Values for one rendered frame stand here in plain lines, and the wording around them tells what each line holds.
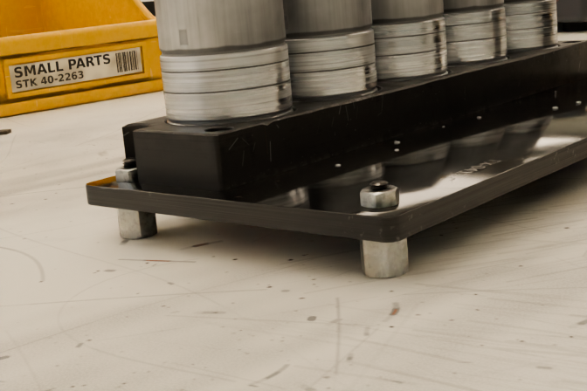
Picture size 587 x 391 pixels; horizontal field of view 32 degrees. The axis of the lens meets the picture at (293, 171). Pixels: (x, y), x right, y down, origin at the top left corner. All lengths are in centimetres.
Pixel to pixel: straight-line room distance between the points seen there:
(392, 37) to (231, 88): 5
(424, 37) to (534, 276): 9
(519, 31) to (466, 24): 3
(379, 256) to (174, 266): 4
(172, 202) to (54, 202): 6
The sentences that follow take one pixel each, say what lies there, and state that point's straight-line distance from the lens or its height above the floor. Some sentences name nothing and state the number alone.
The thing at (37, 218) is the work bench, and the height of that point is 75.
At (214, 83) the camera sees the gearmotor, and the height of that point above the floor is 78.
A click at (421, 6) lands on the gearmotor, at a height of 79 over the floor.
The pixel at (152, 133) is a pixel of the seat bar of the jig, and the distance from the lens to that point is 19.
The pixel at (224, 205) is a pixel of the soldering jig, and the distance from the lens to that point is 17.
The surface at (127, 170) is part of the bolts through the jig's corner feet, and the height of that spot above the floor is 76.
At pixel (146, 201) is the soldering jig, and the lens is 18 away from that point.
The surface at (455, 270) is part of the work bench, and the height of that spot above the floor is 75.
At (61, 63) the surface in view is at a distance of 43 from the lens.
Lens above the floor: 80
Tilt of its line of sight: 11 degrees down
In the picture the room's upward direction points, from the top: 5 degrees counter-clockwise
